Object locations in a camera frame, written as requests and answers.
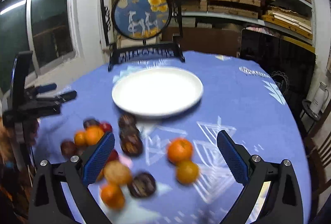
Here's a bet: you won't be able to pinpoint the blue patterned tablecloth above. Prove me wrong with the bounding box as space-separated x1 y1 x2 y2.
33 52 311 223

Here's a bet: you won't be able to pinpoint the orange tangerine with stem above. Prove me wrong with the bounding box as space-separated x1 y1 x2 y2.
167 138 194 165

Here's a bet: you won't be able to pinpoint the dark purple passion fruit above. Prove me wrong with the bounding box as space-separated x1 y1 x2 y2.
118 113 137 130
83 118 100 130

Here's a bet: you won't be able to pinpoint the white round plate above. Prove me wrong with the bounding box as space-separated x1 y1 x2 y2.
112 67 204 117

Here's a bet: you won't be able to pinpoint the dark brown passion fruit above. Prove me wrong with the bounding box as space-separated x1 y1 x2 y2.
120 134 143 157

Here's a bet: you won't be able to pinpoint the small red plum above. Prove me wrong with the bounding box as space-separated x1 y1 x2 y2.
99 121 113 133

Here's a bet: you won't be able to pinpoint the round deer art screen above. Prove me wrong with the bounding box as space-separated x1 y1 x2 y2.
100 0 185 71

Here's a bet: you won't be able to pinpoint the dark red plum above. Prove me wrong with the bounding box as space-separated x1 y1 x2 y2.
61 140 77 159

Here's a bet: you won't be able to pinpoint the yellow-orange tangerine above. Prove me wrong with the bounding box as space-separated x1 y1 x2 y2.
176 161 200 185

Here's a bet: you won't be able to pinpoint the wooden chair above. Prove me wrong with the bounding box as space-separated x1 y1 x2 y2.
304 101 330 200

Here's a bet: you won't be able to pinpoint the dark wrinkled passion fruit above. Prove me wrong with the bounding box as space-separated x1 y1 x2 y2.
127 172 157 198

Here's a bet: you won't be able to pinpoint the tan round fruit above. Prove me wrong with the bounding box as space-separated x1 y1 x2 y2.
103 161 133 186

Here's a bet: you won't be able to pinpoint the white thermos jug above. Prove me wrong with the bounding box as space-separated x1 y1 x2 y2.
310 82 329 115

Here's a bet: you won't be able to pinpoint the window with white frame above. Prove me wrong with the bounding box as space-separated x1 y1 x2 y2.
1 0 80 93

